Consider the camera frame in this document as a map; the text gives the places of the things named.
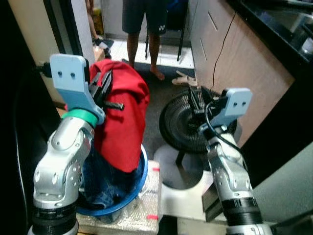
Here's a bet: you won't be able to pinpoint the red cloth garment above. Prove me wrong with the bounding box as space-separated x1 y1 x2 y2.
89 59 151 173

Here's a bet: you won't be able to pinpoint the black floor fan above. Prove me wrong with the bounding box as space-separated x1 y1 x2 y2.
158 90 239 189

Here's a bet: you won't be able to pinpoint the beige slippers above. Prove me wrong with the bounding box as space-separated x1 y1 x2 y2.
171 70 199 88

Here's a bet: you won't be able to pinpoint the wooden kitchen cabinet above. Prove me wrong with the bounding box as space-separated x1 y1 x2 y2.
188 0 295 147

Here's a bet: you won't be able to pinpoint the bare-legged person by door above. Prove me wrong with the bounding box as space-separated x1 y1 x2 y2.
85 0 99 41

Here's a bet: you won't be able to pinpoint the person in dark shorts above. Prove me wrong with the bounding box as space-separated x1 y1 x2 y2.
121 0 170 82

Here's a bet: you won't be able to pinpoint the blue denim jeans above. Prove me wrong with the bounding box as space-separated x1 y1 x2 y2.
80 146 138 210

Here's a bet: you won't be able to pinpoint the blue plastic basin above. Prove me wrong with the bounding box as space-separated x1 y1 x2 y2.
76 144 149 217

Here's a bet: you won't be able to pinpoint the black chair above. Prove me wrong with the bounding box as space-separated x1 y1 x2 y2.
146 0 189 62

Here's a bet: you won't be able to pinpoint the white box stool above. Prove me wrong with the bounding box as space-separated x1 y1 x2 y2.
157 169 231 222

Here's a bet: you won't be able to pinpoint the black kitchen countertop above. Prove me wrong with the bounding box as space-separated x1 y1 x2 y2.
227 0 313 74

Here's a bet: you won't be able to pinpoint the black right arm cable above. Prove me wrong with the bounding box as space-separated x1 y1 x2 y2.
204 99 246 165

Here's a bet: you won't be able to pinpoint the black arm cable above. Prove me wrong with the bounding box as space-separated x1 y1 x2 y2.
204 99 246 165
34 62 52 78

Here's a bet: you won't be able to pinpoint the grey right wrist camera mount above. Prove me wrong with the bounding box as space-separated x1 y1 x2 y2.
198 88 253 136

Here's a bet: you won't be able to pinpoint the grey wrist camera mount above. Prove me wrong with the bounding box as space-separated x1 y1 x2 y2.
49 53 106 126
198 88 253 136

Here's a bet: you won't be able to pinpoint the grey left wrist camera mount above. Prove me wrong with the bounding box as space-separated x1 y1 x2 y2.
49 53 106 126

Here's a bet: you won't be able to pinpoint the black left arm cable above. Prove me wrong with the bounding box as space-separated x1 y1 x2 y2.
34 62 52 78

